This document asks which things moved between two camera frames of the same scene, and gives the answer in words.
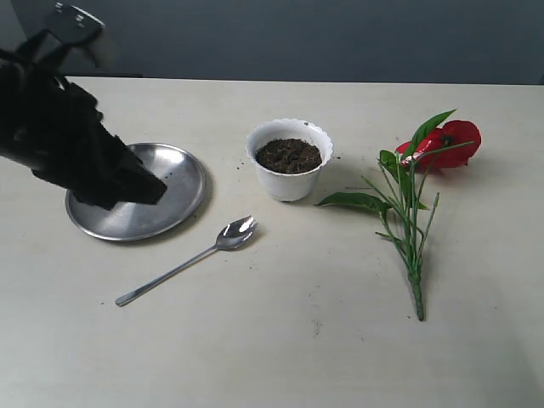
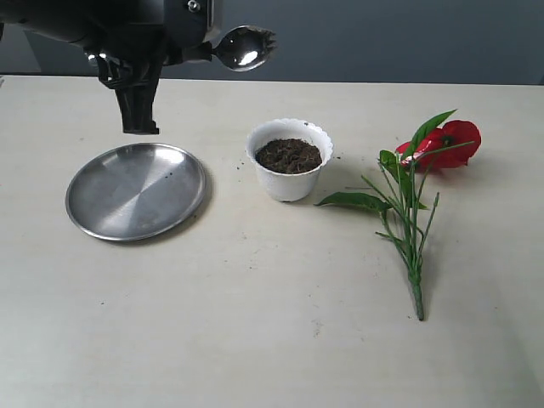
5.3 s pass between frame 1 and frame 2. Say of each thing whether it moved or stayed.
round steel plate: stayed
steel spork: moved
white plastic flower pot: stayed
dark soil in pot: stayed
